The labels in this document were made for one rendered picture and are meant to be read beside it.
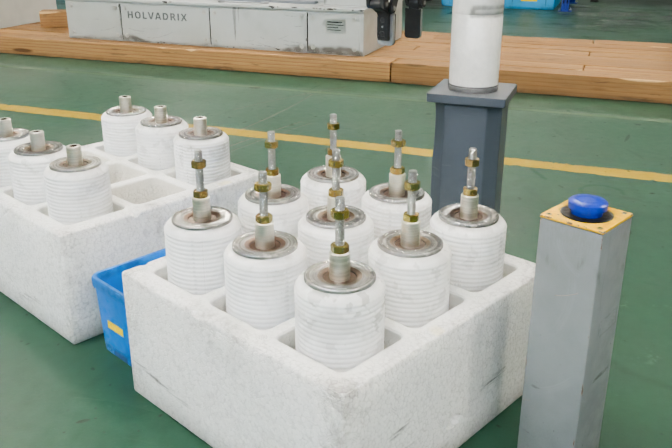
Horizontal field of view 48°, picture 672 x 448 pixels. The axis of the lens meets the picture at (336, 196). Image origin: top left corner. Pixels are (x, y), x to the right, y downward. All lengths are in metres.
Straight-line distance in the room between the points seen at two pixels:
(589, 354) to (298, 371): 0.31
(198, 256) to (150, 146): 0.50
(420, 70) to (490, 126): 1.53
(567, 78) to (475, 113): 1.45
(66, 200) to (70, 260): 0.09
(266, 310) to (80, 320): 0.42
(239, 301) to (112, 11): 2.83
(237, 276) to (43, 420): 0.36
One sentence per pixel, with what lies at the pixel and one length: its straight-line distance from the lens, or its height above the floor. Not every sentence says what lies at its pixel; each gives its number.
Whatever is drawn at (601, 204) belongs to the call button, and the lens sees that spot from 0.82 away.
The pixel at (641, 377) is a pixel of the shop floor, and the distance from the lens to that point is 1.17.
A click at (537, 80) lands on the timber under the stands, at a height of 0.05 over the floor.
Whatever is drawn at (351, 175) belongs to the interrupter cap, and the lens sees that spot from 1.09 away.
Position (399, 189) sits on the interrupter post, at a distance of 1.02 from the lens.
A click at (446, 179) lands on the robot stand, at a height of 0.13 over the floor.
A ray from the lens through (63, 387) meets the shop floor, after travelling 1.13.
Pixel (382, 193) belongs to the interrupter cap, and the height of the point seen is 0.25.
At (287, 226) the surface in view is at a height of 0.22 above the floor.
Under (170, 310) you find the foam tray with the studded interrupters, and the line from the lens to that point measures 0.93.
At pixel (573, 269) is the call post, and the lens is 0.82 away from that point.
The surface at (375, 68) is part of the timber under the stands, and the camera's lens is 2.98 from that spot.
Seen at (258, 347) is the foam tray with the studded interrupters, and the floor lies 0.18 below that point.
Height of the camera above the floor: 0.60
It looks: 20 degrees down
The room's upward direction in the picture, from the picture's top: straight up
